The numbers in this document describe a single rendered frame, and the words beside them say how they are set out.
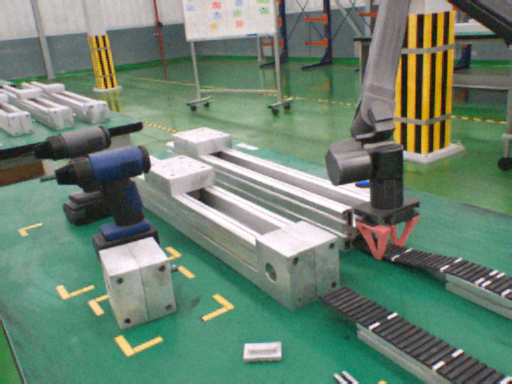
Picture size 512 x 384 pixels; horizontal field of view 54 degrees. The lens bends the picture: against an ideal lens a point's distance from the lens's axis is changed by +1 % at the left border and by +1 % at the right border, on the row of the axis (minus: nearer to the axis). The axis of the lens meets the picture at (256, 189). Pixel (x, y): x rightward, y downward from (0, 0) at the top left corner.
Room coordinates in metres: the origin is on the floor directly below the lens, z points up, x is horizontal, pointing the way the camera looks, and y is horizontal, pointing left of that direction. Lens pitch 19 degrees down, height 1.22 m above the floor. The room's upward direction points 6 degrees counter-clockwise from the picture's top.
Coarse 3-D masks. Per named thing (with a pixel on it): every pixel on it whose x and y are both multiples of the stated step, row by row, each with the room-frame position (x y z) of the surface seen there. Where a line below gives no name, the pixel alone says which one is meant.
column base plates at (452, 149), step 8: (96, 88) 10.78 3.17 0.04; (112, 88) 10.54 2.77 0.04; (120, 88) 10.62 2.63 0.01; (408, 152) 3.88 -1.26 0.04; (432, 152) 3.80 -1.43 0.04; (440, 152) 3.79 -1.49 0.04; (448, 152) 3.82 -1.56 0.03; (456, 152) 3.85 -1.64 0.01; (408, 160) 3.80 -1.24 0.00; (416, 160) 3.73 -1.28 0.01; (424, 160) 3.69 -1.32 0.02; (432, 160) 3.69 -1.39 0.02
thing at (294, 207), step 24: (168, 144) 1.50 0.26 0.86; (216, 168) 1.26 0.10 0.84; (240, 168) 1.17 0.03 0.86; (264, 168) 1.18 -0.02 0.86; (288, 168) 1.13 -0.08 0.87; (240, 192) 1.15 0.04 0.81; (264, 192) 1.05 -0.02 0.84; (288, 192) 0.97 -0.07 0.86; (312, 192) 1.02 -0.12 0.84; (336, 192) 0.95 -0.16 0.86; (360, 192) 0.92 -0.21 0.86; (288, 216) 0.98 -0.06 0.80; (312, 216) 0.91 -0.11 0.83; (336, 216) 0.86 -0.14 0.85
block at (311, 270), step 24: (264, 240) 0.72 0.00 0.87; (288, 240) 0.71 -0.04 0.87; (312, 240) 0.70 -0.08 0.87; (336, 240) 0.71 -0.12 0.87; (264, 264) 0.72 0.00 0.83; (288, 264) 0.66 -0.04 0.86; (312, 264) 0.68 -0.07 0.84; (336, 264) 0.71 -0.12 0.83; (264, 288) 0.72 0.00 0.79; (288, 288) 0.66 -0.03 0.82; (312, 288) 0.68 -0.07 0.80
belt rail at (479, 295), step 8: (456, 280) 0.66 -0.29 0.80; (448, 288) 0.68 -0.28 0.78; (456, 288) 0.66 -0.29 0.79; (464, 288) 0.66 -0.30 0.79; (472, 288) 0.64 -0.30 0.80; (480, 288) 0.63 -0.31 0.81; (464, 296) 0.65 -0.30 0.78; (472, 296) 0.64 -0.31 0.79; (480, 296) 0.64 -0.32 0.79; (488, 296) 0.62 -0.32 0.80; (496, 296) 0.61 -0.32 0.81; (480, 304) 0.63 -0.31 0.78; (488, 304) 0.62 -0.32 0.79; (496, 304) 0.61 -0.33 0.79; (504, 304) 0.60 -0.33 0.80; (496, 312) 0.61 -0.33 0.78; (504, 312) 0.60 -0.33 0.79
